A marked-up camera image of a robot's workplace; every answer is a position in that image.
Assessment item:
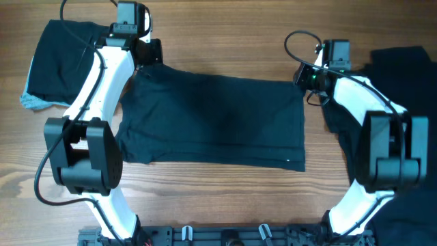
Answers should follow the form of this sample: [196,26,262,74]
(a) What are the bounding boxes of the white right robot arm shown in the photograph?
[294,62,428,242]

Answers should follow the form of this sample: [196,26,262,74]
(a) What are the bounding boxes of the folded dark clothes stack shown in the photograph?
[28,20,109,104]

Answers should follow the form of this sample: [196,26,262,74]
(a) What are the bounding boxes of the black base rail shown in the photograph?
[77,223,375,246]

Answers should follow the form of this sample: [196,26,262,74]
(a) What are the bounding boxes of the dark teal t-shirt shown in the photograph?
[116,65,305,172]

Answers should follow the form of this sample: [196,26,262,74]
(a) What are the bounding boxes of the grey folded garment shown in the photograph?
[20,57,71,111]

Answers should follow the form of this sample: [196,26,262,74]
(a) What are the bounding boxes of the dark clothes pile right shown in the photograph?
[323,46,436,245]

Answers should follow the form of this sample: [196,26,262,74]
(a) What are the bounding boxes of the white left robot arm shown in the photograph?
[39,38,163,245]

